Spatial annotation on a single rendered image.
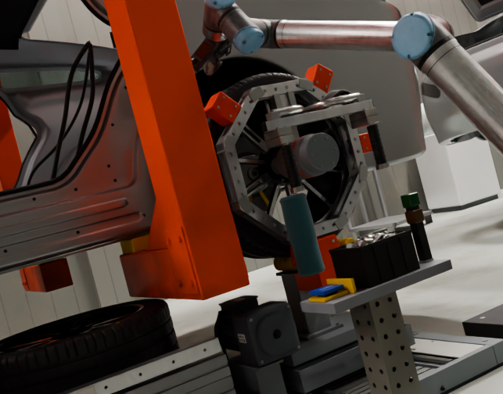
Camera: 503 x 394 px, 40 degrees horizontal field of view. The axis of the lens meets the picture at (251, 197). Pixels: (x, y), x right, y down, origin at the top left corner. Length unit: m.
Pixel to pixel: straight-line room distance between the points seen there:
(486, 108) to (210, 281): 0.88
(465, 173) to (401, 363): 5.88
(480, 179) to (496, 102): 6.17
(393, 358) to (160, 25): 1.15
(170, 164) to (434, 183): 6.13
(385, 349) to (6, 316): 4.57
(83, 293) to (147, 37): 4.45
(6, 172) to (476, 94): 3.43
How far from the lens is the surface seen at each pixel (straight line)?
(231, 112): 2.26
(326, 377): 2.41
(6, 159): 4.66
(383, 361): 1.97
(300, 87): 2.41
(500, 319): 1.93
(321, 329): 2.54
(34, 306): 6.20
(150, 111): 2.00
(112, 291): 6.26
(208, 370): 2.09
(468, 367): 2.42
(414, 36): 1.81
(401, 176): 8.06
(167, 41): 2.05
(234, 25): 2.13
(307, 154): 2.20
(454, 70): 1.78
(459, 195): 7.69
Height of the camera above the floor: 0.79
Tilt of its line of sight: 1 degrees down
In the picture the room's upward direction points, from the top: 15 degrees counter-clockwise
